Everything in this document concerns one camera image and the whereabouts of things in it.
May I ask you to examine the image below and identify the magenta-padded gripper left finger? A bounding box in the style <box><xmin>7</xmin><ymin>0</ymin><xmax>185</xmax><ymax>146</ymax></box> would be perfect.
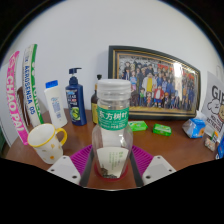
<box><xmin>46</xmin><ymin>143</ymin><xmax>96</xmax><ymax>187</ymax></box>

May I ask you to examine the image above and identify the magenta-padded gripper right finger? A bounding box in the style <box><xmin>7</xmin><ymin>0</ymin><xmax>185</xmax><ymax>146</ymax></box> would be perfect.
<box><xmin>129</xmin><ymin>144</ymin><xmax>177</xmax><ymax>187</ymax></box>

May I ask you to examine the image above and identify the clear green-labelled drink bottle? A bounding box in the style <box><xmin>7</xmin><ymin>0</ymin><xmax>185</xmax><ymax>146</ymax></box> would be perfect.
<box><xmin>91</xmin><ymin>78</ymin><xmax>134</xmax><ymax>180</ymax></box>

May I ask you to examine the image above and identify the flat round red coaster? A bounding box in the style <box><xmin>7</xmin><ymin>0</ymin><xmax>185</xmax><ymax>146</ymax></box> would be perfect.
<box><xmin>93</xmin><ymin>162</ymin><xmax>129</xmax><ymax>181</ymax></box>

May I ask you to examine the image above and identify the white yellow-rimmed mug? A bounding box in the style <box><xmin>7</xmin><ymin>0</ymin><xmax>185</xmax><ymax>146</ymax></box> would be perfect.
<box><xmin>27</xmin><ymin>122</ymin><xmax>68</xmax><ymax>165</ymax></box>

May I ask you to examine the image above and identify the green soap packet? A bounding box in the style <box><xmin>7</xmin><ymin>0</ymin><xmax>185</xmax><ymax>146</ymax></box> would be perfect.
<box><xmin>128</xmin><ymin>120</ymin><xmax>149</xmax><ymax>132</ymax></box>
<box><xmin>152</xmin><ymin>123</ymin><xmax>173</xmax><ymax>137</ymax></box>

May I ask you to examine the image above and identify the blue tissue pack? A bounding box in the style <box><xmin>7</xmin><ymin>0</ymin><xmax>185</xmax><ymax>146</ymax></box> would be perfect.
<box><xmin>181</xmin><ymin>117</ymin><xmax>207</xmax><ymax>139</ymax></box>

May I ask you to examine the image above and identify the small clear snack packet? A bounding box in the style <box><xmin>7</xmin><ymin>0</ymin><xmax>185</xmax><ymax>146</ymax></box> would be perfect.
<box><xmin>203</xmin><ymin>131</ymin><xmax>219</xmax><ymax>153</ymax></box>

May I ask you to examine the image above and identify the dark blue pump bottle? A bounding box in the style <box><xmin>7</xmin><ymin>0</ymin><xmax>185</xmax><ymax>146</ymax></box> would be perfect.
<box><xmin>64</xmin><ymin>67</ymin><xmax>88</xmax><ymax>127</ymax></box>

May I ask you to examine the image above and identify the white blue-capped lotion bottle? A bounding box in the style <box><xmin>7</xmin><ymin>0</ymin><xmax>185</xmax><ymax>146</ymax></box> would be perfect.
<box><xmin>43</xmin><ymin>79</ymin><xmax>68</xmax><ymax>129</ymax></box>

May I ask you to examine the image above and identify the amber yellow-labelled pump bottle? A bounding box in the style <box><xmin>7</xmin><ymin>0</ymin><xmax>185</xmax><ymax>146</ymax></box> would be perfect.
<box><xmin>90</xmin><ymin>74</ymin><xmax>103</xmax><ymax>125</ymax></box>

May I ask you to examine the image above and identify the blue detergent bottle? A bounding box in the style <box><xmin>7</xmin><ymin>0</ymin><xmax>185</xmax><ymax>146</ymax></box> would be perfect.
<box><xmin>216</xmin><ymin>133</ymin><xmax>224</xmax><ymax>160</ymax></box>

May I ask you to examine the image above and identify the pink shuttlecock tube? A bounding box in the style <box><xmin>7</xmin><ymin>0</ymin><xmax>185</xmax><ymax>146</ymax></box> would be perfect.
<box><xmin>5</xmin><ymin>50</ymin><xmax>30</xmax><ymax>146</ymax></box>

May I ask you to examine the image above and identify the framed group photo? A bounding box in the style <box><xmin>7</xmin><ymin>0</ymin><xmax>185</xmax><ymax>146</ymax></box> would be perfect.
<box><xmin>107</xmin><ymin>45</ymin><xmax>202</xmax><ymax>121</ymax></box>

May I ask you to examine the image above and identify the white printed gift bag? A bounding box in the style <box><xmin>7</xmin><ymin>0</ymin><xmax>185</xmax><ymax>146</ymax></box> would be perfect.
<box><xmin>200</xmin><ymin>70</ymin><xmax>224</xmax><ymax>134</ymax></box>

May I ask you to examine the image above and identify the white green shuttlecock tube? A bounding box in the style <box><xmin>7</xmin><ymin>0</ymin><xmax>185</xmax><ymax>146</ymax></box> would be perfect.
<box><xmin>21</xmin><ymin>43</ymin><xmax>45</xmax><ymax>127</ymax></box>

